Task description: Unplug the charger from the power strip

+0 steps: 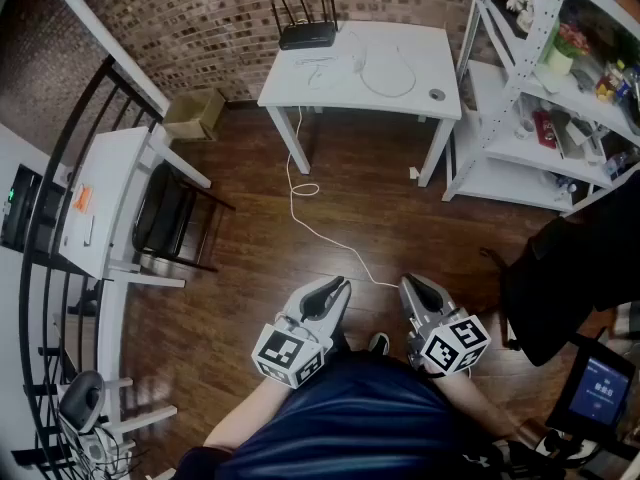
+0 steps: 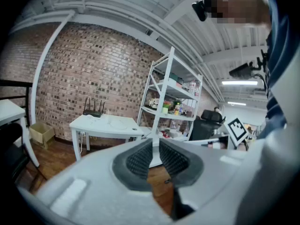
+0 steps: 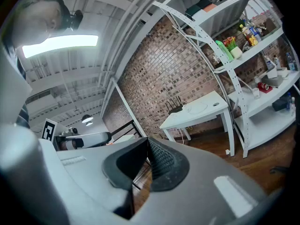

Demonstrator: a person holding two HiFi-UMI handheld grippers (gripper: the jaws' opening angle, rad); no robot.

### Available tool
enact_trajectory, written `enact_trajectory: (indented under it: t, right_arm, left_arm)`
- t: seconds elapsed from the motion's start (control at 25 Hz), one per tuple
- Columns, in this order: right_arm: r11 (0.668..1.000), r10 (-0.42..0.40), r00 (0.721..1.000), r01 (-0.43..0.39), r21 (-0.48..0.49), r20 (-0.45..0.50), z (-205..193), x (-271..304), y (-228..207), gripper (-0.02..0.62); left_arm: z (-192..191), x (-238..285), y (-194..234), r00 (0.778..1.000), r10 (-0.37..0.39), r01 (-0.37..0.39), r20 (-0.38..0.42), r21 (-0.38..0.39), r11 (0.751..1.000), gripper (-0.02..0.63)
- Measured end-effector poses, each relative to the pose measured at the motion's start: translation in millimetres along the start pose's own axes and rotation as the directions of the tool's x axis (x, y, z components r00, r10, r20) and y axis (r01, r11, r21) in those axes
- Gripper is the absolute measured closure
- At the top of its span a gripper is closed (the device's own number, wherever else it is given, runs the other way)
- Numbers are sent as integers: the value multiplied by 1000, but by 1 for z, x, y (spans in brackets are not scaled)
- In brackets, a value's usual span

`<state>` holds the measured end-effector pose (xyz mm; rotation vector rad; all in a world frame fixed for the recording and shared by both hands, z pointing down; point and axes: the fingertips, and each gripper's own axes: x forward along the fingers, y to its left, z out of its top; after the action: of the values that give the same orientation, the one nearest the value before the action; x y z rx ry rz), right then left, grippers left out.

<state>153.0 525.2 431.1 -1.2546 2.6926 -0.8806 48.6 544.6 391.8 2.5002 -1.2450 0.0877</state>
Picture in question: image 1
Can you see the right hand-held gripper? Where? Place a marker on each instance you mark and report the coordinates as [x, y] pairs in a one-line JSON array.
[[452, 345]]

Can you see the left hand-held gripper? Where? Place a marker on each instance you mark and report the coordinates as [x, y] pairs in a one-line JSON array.
[[290, 353]]

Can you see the white power strip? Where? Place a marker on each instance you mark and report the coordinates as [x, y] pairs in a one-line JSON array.
[[359, 58]]

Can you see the person's left forearm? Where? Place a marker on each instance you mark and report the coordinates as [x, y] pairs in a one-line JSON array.
[[250, 413]]

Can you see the person's right forearm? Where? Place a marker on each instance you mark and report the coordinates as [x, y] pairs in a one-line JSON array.
[[475, 403]]

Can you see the person's black shoe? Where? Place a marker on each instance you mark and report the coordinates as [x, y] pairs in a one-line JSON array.
[[379, 344]]

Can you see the person's dark shirt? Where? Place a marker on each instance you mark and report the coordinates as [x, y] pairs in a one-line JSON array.
[[350, 418]]

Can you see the small white adapter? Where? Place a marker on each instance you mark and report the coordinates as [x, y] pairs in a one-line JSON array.
[[414, 173]]

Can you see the black swivel chair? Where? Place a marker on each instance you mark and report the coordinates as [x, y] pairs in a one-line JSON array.
[[565, 278]]

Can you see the white metal shelf unit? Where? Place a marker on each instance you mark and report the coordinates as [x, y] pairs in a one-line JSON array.
[[505, 178]]

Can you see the black folding chair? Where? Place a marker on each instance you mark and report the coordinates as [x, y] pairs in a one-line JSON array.
[[162, 213]]

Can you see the black tablet screen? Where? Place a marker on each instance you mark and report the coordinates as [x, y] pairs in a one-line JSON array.
[[597, 388]]

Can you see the white cup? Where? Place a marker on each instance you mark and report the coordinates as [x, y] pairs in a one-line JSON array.
[[525, 129]]

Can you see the red box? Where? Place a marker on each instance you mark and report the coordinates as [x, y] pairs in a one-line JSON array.
[[545, 128]]

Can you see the open cardboard box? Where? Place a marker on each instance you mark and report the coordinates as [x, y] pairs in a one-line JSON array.
[[192, 118]]

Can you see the clear water bottle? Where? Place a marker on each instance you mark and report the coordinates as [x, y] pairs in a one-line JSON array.
[[620, 164]]

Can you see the white side desk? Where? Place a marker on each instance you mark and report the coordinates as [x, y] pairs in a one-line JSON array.
[[107, 188]]

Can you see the white slim remote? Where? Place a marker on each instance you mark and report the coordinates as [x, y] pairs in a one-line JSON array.
[[88, 230]]

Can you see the white table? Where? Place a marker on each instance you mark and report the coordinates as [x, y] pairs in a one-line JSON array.
[[390, 43]]

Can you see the orange flat object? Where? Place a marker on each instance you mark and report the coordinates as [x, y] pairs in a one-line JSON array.
[[83, 199]]

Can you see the grey rounded device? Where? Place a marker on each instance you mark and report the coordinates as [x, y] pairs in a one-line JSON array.
[[82, 400]]

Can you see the black router with antennas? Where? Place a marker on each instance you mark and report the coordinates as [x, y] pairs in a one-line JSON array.
[[307, 35]]

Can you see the red flowers in white pot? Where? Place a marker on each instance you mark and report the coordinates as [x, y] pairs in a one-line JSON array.
[[565, 50]]

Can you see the black metal railing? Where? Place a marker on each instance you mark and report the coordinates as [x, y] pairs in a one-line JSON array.
[[37, 228]]

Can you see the black appliance with green light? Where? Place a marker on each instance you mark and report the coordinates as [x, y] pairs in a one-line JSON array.
[[20, 208]]

